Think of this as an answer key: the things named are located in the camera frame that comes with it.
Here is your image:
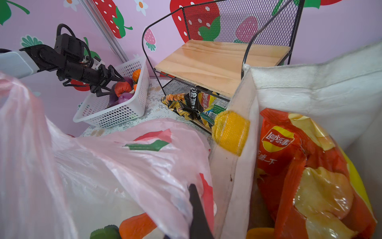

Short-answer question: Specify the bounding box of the black wire wooden shelf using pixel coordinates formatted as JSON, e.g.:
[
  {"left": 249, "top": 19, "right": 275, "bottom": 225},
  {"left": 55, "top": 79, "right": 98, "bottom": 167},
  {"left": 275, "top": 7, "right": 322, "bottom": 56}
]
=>
[{"left": 151, "top": 1, "right": 304, "bottom": 101}]

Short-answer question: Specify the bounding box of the pink plastic grocery bag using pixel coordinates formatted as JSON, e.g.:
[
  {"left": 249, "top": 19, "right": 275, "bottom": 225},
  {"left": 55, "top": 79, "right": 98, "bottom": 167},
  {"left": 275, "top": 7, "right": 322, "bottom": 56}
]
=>
[{"left": 1, "top": 74, "right": 214, "bottom": 239}]

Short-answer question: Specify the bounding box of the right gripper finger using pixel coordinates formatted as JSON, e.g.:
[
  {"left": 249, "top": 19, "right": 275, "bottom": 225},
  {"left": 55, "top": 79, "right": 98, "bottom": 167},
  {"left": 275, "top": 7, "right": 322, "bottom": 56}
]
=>
[{"left": 189, "top": 184, "right": 213, "bottom": 239}]

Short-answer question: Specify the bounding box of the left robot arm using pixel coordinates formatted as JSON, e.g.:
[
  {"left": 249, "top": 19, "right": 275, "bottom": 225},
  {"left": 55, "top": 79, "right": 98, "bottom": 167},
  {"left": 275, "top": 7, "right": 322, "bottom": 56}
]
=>
[{"left": 1, "top": 24, "right": 124, "bottom": 97}]

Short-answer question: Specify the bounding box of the toy carrot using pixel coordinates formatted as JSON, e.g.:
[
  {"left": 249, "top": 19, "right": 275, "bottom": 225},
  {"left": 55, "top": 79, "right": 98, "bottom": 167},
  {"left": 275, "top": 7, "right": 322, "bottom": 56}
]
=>
[{"left": 119, "top": 213, "right": 157, "bottom": 239}]

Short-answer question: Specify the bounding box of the white plastic basket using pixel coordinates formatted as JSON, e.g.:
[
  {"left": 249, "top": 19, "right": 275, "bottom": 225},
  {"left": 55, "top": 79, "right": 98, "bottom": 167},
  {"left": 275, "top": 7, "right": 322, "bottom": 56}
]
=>
[{"left": 73, "top": 57, "right": 149, "bottom": 128}]

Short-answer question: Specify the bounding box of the red chips bag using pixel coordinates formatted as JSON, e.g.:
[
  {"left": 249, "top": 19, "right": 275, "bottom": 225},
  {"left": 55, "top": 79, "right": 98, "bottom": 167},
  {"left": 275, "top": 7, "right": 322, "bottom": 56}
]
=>
[{"left": 257, "top": 109, "right": 377, "bottom": 239}]

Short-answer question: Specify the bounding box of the white canvas tote bag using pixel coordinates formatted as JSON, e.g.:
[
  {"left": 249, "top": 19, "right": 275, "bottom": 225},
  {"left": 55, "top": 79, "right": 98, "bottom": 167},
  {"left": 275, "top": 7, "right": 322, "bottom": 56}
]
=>
[{"left": 210, "top": 43, "right": 382, "bottom": 239}]

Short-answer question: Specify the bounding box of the toy purple eggplant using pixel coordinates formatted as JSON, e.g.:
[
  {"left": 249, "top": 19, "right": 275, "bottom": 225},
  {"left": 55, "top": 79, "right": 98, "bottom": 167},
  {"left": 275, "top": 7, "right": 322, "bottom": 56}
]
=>
[{"left": 107, "top": 93, "right": 134, "bottom": 108}]

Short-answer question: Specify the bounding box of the toy red tomato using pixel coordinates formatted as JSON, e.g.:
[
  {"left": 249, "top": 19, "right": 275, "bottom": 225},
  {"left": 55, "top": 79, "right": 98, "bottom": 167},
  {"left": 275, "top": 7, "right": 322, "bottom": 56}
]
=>
[{"left": 114, "top": 81, "right": 133, "bottom": 97}]

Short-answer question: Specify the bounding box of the snack bag under shelf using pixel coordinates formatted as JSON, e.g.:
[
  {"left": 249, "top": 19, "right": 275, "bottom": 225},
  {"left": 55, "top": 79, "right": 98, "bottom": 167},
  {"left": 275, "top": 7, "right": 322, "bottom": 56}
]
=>
[{"left": 161, "top": 88, "right": 229, "bottom": 128}]

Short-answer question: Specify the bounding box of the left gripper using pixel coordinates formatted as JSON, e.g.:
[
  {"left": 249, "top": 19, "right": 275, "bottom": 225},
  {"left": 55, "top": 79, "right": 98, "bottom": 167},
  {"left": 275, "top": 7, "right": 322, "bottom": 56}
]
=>
[{"left": 56, "top": 61, "right": 125, "bottom": 97}]

